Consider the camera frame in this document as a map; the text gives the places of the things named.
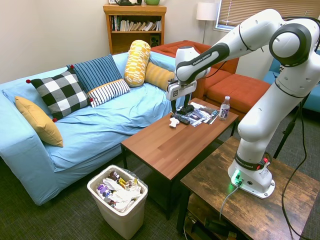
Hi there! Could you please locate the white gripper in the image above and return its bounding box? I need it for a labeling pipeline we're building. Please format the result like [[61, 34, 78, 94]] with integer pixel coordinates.
[[166, 80, 197, 115]]

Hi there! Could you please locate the white crumpled paper trash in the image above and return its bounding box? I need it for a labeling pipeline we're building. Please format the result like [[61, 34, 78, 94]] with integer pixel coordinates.
[[101, 176, 143, 213]]

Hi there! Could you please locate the beige plastic trash bin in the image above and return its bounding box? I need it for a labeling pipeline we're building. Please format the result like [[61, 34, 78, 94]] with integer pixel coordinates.
[[86, 164, 149, 240]]

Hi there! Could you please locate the black game controller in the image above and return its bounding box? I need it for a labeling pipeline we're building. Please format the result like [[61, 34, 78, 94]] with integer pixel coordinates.
[[176, 104, 195, 116]]

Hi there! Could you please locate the black remote control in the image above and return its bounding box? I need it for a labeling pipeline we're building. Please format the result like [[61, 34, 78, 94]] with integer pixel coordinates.
[[170, 112, 191, 125]]

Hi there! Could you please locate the glossy magazine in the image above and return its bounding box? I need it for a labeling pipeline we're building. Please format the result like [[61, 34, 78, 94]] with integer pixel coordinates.
[[186, 101, 213, 128], [203, 107, 219, 125]]

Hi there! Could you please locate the yellow striped pillow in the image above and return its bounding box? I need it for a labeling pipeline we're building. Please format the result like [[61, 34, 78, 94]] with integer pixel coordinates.
[[144, 61, 176, 91]]

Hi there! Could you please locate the clear plastic drink bottle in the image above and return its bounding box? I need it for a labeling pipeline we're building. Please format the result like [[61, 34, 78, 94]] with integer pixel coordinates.
[[219, 95, 231, 122]]

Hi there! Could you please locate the orange sofa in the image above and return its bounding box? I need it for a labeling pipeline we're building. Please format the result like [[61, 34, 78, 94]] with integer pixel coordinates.
[[150, 39, 240, 100]]

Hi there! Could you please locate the yellow patterned bolster pillow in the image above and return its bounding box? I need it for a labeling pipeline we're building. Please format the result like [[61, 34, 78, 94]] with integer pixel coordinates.
[[123, 39, 152, 88]]

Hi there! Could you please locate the orange ottoman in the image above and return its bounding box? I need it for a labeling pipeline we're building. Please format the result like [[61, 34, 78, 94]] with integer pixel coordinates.
[[204, 73, 272, 119]]

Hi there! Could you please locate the black bookshelf speaker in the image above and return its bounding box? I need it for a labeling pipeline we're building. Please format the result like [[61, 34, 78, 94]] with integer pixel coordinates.
[[149, 34, 161, 47]]

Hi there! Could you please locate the white navy striped pillow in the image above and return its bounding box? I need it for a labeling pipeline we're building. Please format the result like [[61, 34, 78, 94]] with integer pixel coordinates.
[[86, 78, 131, 109]]

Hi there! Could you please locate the row of paperback books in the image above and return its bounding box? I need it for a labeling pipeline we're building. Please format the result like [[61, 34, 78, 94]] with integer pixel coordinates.
[[111, 15, 162, 32]]

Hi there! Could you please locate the blue striped pillow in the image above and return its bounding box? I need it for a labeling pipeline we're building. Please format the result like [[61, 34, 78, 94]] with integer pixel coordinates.
[[66, 54, 123, 94]]

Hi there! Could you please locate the white shade floor lamp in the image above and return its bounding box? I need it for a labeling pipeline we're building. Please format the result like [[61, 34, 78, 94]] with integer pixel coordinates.
[[196, 1, 220, 45]]

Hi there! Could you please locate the wooden bookshelf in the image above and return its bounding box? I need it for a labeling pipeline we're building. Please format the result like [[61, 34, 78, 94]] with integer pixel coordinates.
[[102, 3, 167, 55]]

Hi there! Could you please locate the window with wooden blinds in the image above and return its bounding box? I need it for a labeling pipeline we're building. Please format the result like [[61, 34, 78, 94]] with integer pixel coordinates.
[[215, 0, 320, 32]]

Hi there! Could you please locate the light blue sofa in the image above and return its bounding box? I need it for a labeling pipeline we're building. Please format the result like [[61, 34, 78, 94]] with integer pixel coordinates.
[[0, 51, 193, 206]]

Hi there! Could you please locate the purple snack wrapper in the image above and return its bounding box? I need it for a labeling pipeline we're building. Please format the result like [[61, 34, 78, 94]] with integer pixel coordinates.
[[96, 183, 113, 199]]

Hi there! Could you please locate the black white checkered pillow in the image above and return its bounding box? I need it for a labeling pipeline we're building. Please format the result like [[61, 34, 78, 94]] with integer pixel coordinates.
[[25, 68, 94, 123]]

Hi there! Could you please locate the black device under table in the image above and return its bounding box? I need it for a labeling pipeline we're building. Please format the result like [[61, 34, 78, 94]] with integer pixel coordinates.
[[203, 216, 233, 233]]

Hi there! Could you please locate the rustic brown side table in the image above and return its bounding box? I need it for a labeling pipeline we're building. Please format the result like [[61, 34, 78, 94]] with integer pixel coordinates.
[[176, 136, 320, 240]]

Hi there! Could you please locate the teal blue bench sofa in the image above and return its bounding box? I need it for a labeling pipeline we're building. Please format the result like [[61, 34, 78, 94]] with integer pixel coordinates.
[[262, 49, 320, 113]]

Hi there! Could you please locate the mustard yellow pillow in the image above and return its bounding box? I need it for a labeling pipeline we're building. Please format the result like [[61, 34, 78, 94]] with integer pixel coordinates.
[[14, 96, 64, 148]]

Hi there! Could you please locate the wooden coffee table, black frame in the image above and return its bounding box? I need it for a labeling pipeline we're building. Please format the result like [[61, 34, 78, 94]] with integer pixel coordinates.
[[120, 97, 240, 221]]

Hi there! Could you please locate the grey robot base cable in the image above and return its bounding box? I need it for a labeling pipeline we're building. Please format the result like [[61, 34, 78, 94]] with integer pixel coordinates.
[[219, 183, 241, 221]]

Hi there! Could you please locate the black camera tripod stand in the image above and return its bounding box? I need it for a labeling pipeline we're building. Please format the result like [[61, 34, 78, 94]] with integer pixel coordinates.
[[272, 98, 305, 160]]

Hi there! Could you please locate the long black cable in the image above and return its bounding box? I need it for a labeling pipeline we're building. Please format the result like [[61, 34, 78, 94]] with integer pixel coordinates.
[[280, 98, 312, 240]]

